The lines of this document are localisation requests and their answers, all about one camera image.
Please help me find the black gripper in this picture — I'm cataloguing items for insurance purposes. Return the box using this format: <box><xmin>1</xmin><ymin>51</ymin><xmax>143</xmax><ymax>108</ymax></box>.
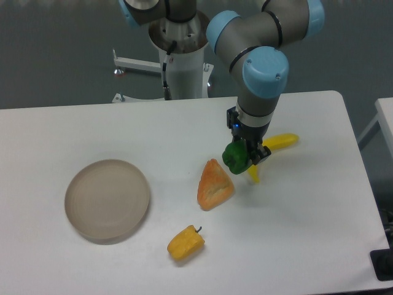
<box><xmin>227</xmin><ymin>106</ymin><xmax>271</xmax><ymax>166</ymax></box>

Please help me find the green pepper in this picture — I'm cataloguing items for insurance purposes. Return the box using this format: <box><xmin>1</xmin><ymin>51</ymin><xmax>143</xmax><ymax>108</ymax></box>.
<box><xmin>222</xmin><ymin>140</ymin><xmax>252</xmax><ymax>175</ymax></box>

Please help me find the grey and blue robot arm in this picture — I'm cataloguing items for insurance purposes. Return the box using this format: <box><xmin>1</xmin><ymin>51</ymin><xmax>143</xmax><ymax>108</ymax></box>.
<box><xmin>119</xmin><ymin>1</ymin><xmax>325</xmax><ymax>175</ymax></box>

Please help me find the yellow pepper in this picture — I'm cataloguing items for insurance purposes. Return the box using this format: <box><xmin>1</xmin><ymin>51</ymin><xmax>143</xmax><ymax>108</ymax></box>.
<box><xmin>167</xmin><ymin>225</ymin><xmax>205</xmax><ymax>261</ymax></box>

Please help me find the beige round plate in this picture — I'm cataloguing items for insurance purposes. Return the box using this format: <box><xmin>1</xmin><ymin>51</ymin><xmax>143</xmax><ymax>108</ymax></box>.
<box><xmin>64</xmin><ymin>159</ymin><xmax>150</xmax><ymax>245</ymax></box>

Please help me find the yellow banana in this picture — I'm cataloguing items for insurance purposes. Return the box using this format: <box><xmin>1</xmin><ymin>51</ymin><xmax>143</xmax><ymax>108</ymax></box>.
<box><xmin>247</xmin><ymin>133</ymin><xmax>300</xmax><ymax>184</ymax></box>

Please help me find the orange triangular sandwich toy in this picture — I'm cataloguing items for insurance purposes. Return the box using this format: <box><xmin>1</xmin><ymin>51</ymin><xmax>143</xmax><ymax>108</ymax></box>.
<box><xmin>197</xmin><ymin>159</ymin><xmax>235</xmax><ymax>211</ymax></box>

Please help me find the white side table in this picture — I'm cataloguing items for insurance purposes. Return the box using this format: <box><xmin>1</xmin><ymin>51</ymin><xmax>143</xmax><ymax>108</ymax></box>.
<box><xmin>357</xmin><ymin>97</ymin><xmax>392</xmax><ymax>154</ymax></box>

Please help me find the black device at table edge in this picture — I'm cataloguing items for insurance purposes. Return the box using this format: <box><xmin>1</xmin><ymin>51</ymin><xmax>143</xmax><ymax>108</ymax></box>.
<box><xmin>370</xmin><ymin>248</ymin><xmax>392</xmax><ymax>281</ymax></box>

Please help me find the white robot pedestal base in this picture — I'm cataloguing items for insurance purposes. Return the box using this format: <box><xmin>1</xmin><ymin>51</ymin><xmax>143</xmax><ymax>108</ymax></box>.
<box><xmin>112</xmin><ymin>10</ymin><xmax>214</xmax><ymax>100</ymax></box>

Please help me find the black cable on pedestal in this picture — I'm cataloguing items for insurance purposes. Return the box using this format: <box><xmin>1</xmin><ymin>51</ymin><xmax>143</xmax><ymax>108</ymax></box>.
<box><xmin>162</xmin><ymin>40</ymin><xmax>177</xmax><ymax>101</ymax></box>

